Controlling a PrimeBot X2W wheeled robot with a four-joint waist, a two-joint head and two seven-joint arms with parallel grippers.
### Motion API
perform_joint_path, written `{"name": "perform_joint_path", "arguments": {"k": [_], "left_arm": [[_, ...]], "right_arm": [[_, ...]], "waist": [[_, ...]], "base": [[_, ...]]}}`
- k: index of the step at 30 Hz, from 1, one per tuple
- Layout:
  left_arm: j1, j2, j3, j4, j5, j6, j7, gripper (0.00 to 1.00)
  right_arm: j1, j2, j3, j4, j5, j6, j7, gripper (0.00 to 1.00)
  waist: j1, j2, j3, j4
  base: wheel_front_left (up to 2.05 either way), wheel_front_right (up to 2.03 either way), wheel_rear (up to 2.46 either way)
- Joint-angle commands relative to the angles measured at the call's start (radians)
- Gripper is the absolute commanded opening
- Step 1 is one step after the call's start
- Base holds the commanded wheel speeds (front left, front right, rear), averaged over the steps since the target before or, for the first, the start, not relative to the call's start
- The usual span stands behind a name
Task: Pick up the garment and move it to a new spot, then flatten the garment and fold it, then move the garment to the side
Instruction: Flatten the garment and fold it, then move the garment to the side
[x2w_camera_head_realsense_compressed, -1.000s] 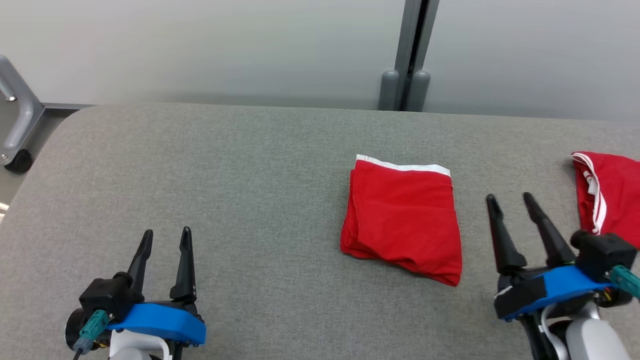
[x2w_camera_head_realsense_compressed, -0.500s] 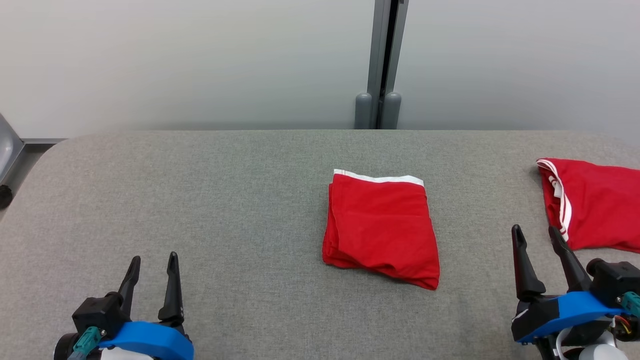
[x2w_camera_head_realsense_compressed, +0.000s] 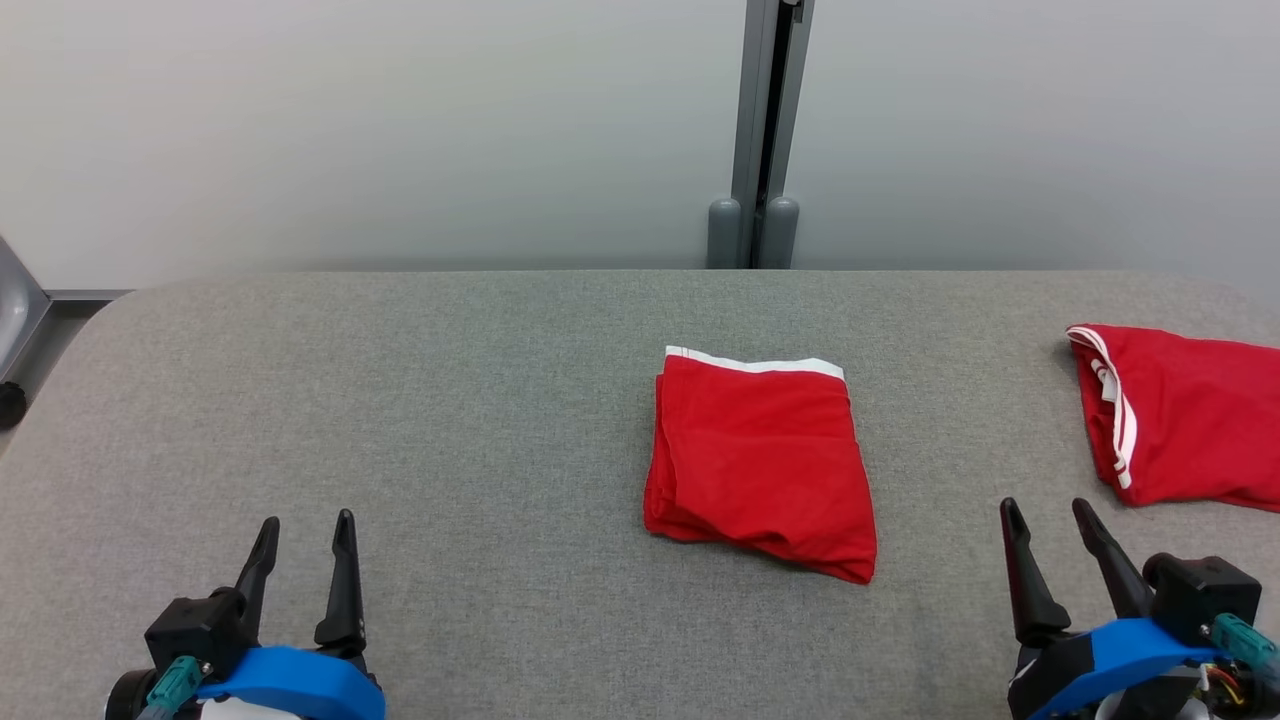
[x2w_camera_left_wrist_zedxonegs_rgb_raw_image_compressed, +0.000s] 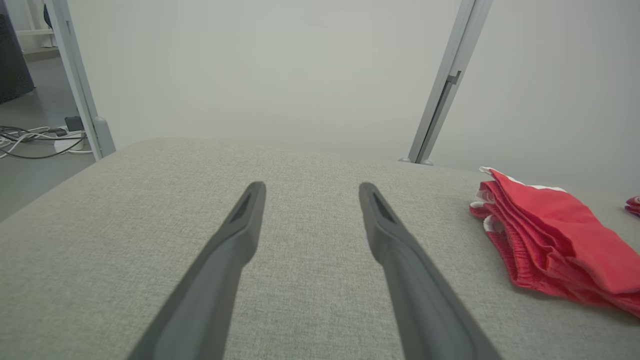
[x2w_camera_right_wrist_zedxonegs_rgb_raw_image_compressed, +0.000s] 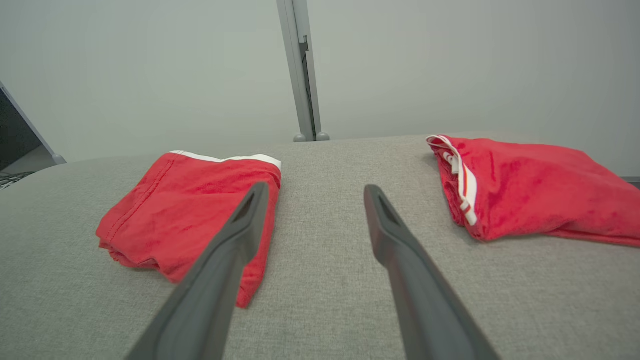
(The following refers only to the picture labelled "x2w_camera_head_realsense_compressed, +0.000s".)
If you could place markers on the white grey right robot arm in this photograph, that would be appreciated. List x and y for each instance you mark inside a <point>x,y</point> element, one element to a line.
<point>1160,700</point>

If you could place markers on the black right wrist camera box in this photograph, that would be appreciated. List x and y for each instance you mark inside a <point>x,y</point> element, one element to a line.
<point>1205,595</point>

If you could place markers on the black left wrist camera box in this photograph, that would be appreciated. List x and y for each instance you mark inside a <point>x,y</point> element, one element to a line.
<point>195,630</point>

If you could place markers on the metal frame leg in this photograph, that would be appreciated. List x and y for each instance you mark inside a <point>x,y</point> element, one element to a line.
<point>18,310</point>

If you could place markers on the red jersey with white stripes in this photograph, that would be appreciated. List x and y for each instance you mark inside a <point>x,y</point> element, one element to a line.
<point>1200,420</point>

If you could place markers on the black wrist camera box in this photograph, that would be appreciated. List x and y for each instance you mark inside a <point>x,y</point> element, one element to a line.
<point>1205,595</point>
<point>195,630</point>

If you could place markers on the grey wall partition post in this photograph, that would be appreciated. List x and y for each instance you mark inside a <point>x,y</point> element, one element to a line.
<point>752,100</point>

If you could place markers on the plain red white-trimmed garment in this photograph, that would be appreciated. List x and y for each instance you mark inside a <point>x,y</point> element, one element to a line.
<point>760,460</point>

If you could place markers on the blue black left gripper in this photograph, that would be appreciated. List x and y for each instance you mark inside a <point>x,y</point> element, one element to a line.
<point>300,680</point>

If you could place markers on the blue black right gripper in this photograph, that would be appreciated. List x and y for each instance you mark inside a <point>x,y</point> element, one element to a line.
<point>1090,660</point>

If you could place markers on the black caster wheel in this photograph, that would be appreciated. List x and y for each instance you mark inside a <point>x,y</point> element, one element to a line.
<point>10,405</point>

